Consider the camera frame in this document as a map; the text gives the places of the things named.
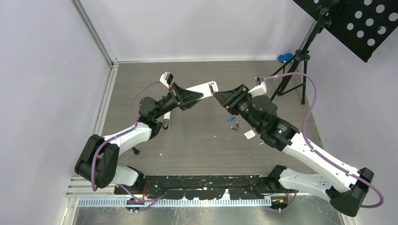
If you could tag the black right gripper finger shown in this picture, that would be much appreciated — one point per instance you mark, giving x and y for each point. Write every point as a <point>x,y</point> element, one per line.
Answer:
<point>227,100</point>
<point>229,93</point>

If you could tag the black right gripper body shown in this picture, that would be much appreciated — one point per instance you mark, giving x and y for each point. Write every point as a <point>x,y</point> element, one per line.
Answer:
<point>242,99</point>

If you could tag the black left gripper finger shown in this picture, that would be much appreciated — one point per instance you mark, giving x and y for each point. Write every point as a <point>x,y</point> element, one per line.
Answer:
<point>181,91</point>
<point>191,100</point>

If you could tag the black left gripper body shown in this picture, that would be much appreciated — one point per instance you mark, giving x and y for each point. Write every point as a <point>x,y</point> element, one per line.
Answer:
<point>176,98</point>

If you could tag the white remote control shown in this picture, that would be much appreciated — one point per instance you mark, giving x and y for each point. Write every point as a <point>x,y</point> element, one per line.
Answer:
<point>207,89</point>

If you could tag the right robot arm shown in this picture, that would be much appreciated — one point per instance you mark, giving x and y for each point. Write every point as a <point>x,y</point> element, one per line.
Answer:
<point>342,185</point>

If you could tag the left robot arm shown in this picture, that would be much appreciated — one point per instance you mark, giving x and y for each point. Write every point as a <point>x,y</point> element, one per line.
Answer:
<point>98,162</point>

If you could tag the white rectangular box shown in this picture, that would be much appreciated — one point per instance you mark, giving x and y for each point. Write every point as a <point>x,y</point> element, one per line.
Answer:
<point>166,121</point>

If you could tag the white battery cover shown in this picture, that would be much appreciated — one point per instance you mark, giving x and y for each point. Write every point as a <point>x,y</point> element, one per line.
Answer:
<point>249,134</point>

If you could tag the blue toy car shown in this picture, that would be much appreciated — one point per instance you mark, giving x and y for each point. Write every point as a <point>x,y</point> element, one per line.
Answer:
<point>283,58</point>

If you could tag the small black knob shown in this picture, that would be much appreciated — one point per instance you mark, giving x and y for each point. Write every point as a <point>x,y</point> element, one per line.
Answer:
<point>135,151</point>

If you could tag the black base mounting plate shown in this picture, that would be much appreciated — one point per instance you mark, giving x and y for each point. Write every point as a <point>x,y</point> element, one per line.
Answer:
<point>202,187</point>

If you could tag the black tripod stand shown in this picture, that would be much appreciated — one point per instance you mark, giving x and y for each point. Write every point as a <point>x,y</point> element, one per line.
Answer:
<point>302,55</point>

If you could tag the black perforated music stand tray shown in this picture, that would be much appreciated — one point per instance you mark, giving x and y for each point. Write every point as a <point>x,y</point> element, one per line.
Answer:
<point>361,25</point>

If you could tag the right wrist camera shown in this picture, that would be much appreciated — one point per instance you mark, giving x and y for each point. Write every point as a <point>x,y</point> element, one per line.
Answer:
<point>260,88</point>

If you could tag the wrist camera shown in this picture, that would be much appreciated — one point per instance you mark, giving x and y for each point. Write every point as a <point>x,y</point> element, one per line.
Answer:
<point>166,79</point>
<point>260,88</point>

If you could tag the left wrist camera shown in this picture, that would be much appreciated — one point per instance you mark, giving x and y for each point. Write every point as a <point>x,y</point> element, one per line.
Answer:
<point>166,79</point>

